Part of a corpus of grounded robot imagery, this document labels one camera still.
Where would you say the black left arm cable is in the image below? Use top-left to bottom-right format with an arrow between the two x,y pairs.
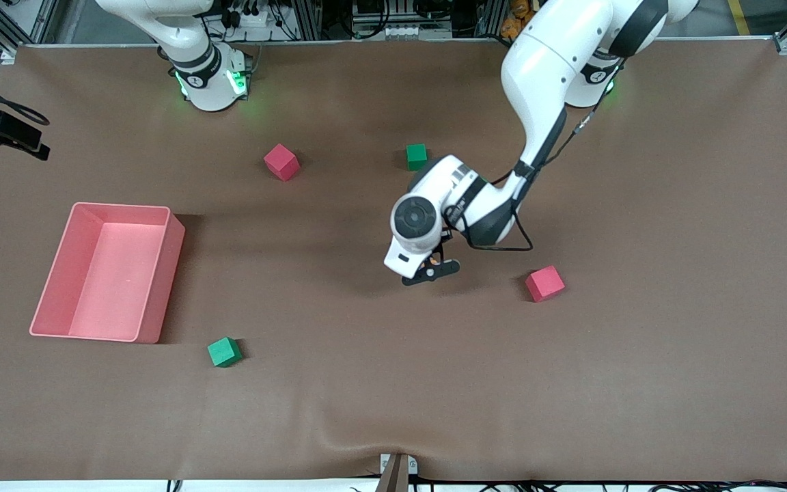
445,55 -> 623,251

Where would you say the pink plastic bin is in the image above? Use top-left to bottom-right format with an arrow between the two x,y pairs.
29,202 -> 187,344

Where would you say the brown table mat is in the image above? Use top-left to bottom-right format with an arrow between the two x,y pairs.
0,38 -> 787,482

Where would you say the brown camera pole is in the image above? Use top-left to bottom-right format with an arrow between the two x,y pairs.
375,456 -> 411,492

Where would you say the white power strip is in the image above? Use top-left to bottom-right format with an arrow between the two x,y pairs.
219,0 -> 278,28

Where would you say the red foam cube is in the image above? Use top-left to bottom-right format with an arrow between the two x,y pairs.
263,143 -> 301,182
525,265 -> 566,303

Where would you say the white terminal block row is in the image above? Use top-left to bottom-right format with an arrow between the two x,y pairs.
353,24 -> 454,40

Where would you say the pile of orange items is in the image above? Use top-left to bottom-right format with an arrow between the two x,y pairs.
501,0 -> 539,39

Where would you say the grey metal bracket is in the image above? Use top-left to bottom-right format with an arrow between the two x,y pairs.
380,453 -> 419,476

